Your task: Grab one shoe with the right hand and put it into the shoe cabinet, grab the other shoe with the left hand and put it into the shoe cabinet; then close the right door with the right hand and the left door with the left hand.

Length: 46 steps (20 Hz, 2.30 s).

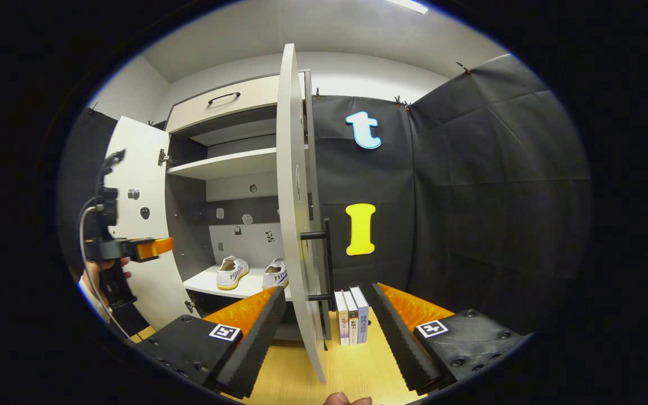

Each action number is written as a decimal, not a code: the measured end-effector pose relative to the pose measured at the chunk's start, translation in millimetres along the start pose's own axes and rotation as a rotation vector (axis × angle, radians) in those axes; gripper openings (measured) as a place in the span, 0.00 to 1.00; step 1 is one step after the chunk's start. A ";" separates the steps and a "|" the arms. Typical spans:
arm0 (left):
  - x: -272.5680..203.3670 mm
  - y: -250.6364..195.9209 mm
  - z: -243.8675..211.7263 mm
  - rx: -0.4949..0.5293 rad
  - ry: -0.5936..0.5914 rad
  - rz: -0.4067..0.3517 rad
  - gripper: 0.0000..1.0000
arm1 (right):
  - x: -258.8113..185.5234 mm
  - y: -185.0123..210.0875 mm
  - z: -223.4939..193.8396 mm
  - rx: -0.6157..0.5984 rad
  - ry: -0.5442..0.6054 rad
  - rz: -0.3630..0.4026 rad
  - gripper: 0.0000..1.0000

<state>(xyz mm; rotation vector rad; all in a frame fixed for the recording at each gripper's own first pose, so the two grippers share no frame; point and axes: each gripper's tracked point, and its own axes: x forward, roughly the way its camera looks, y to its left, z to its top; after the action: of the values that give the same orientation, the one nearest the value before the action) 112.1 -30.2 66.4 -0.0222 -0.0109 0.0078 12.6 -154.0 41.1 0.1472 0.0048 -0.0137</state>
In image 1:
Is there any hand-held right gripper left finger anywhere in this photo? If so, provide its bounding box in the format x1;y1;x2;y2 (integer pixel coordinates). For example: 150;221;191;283
133;286;288;399

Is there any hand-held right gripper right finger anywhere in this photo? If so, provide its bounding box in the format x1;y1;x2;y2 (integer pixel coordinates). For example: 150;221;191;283
370;283;530;396

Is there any white shoe cabinet door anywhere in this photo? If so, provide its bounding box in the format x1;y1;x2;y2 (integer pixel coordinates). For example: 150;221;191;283
105;115;198;331
276;44;335;384

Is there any white canvas shoe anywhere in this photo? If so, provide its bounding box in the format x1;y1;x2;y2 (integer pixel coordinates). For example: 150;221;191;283
216;256;250;291
262;258;289;290

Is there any white shoe cabinet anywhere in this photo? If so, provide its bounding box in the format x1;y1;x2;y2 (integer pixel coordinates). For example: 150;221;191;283
164;70;330;341

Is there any white cabinet drawer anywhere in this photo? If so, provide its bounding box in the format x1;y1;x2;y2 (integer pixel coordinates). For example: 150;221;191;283
165;73;280;134

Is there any pale blue book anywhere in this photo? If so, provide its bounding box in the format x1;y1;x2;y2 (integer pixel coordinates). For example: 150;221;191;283
350;286;370;344

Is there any white book orange print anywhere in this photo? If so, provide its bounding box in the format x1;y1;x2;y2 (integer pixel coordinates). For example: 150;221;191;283
342;288;359;345

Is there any white and purple book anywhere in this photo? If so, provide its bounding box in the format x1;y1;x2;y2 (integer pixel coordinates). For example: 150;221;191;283
334;290;350;345

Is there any black backdrop cloth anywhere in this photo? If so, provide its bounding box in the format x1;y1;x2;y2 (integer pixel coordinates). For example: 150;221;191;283
57;53;592;338

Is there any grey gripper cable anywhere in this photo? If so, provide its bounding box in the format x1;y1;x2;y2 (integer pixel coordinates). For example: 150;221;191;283
79;204;133;338

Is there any black door handle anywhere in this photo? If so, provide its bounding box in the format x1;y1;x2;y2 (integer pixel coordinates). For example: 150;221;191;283
300;218;334;303

